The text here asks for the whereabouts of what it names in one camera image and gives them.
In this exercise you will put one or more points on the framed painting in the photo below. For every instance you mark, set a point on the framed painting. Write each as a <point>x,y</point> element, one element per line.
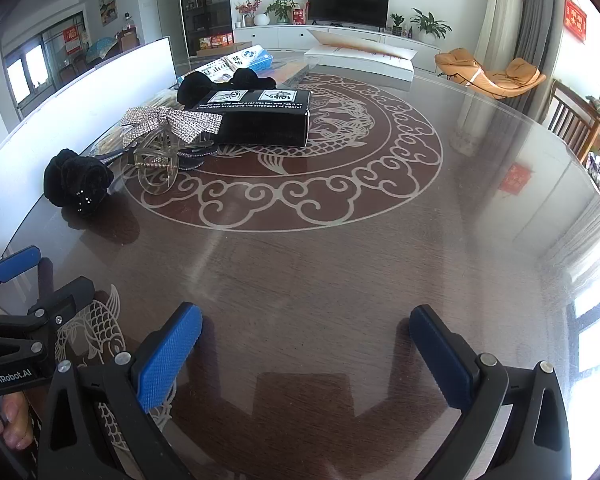
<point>107,6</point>

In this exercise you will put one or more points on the person's left hand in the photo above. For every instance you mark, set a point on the person's left hand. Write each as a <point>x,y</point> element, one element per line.
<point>17,420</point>

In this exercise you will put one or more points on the grey curtain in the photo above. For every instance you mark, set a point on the grey curtain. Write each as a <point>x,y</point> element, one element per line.
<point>540,35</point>

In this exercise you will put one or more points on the black cardboard box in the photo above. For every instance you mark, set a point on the black cardboard box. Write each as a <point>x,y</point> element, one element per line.
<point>260,125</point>

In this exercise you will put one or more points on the wooden chair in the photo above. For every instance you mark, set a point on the wooden chair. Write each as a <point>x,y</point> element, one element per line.
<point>580,120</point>

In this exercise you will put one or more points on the green leafy potted plant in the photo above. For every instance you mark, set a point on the green leafy potted plant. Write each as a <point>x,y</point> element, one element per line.
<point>280,10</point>

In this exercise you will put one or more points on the white television cabinet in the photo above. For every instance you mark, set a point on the white television cabinet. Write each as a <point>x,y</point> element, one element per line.
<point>290,35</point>

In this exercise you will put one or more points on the black velvet hair bow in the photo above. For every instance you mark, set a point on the black velvet hair bow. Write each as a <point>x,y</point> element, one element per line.
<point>195,87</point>
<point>250,77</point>

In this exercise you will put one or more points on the black display cabinet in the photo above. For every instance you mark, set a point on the black display cabinet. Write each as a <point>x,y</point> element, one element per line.
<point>205,5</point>

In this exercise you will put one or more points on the blue toothpaste box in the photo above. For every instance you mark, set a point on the blue toothpaste box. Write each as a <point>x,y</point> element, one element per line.
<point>255,56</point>

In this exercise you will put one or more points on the small potted plant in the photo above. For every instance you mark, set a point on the small potted plant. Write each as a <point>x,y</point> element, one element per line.
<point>397,22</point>

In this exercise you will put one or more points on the clear plastic hair claw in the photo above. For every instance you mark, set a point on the clear plastic hair claw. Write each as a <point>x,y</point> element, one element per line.
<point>152,177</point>

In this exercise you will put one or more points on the white round vase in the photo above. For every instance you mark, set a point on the white round vase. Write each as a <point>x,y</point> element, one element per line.
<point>261,19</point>

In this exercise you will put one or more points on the orange lounge chair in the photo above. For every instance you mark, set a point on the orange lounge chair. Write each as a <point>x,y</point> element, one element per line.
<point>500,77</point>

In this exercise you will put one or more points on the red gift bag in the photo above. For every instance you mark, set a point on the red gift bag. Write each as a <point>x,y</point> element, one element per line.
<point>298,15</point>

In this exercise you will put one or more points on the cream patterned curtain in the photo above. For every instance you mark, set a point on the cream patterned curtain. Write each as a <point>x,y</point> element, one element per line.
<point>500,25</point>

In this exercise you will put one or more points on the clear bag with orange sheet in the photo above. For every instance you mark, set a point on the clear bag with orange sheet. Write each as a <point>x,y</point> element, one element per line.
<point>292,72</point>

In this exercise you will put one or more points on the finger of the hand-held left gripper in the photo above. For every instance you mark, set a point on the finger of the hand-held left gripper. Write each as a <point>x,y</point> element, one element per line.
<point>70,295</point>
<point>15,265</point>

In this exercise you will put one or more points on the green cloth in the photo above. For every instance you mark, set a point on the green cloth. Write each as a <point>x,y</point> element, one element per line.
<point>597,104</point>

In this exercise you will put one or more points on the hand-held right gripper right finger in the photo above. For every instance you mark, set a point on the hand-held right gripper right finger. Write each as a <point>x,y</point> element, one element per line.
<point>445,360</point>

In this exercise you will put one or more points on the red flower arrangement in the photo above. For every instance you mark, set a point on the red flower arrangement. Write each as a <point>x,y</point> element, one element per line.
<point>247,10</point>

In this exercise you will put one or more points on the white door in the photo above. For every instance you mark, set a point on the white door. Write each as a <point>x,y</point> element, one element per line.
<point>166,5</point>

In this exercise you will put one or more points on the white flat box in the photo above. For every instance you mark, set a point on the white flat box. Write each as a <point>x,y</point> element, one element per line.
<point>360,57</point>

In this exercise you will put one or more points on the white partition board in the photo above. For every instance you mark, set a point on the white partition board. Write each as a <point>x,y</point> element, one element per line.
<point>105,80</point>

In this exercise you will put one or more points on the red wall hanging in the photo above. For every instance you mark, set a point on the red wall hanging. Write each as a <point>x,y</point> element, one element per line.
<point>575,17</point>

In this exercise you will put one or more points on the black television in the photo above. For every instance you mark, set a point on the black television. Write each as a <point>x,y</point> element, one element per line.
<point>349,5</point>

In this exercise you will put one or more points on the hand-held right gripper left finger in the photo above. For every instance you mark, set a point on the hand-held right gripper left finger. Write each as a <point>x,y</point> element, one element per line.
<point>170,355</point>

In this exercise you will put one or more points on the rhinestone bow hair clip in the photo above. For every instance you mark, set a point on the rhinestone bow hair clip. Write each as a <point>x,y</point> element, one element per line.
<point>180,122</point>

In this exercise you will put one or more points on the dark rhinestone hair clip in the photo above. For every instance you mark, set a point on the dark rhinestone hair clip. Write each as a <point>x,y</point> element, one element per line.
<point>196,155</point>

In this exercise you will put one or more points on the orange cardboard box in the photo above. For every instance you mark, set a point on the orange cardboard box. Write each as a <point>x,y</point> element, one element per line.
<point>222,41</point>

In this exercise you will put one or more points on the large potted plant white pot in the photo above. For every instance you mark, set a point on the large potted plant white pot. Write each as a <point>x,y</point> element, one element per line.
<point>430,25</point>

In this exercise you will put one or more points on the red window poster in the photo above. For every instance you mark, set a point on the red window poster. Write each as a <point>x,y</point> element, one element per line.
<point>72,39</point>

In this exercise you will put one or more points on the silver metal hair clip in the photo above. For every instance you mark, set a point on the silver metal hair clip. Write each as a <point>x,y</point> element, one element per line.
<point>115,156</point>

